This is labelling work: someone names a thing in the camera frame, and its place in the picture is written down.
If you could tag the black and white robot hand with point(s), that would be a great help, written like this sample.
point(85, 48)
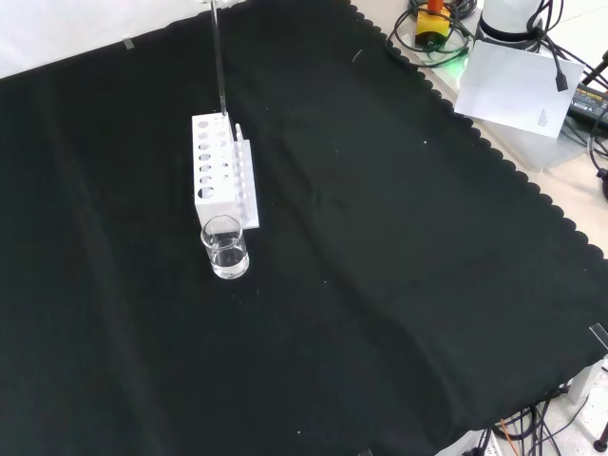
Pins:
point(227, 2)

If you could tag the clear glass rod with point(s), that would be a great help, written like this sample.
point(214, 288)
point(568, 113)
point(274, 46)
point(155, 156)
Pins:
point(219, 62)

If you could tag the white test tube rack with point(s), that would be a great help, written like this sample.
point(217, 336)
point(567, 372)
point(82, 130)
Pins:
point(214, 164)

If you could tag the clear glass beaker with liquid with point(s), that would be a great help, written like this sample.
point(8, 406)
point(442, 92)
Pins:
point(228, 256)

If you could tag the grey tape strip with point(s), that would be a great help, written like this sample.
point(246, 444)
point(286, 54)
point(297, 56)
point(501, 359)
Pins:
point(128, 43)

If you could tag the yellow stop button box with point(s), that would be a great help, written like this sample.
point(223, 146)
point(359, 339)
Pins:
point(432, 26)

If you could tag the black scalloped bench cloth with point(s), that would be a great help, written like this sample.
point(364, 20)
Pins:
point(361, 266)

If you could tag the white paper sheet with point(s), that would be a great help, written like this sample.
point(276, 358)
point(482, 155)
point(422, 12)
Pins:
point(515, 85)

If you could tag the pale clear board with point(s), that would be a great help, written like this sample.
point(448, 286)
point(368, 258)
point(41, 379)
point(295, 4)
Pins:
point(541, 149)

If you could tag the black power adapter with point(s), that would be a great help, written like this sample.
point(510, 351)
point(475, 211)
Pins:
point(589, 102)

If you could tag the clear tape strip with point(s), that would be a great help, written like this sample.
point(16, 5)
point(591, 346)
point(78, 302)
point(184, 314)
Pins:
point(599, 335)

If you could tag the white power strip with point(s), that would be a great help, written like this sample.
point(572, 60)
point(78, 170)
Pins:
point(487, 444)

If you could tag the white bench bracket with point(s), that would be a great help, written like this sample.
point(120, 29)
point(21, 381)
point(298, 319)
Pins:
point(586, 380)

